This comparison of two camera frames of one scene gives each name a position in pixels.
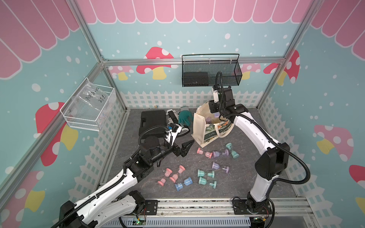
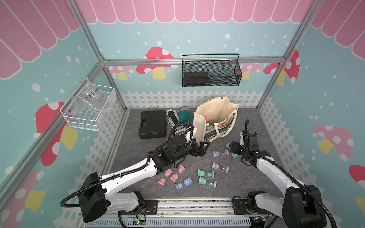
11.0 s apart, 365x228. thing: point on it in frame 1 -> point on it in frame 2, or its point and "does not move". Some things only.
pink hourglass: x=207 y=154 -> x=207 y=118
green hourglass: x=234 y=154 does not move
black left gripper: x=183 y=150 -> x=201 y=152
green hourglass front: x=202 y=181 does not move
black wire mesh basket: x=199 y=70 does not move
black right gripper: x=211 y=104 -> x=234 y=147
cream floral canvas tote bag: x=208 y=126 does not move
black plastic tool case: x=150 y=118 does not move
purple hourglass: x=216 y=154 does not move
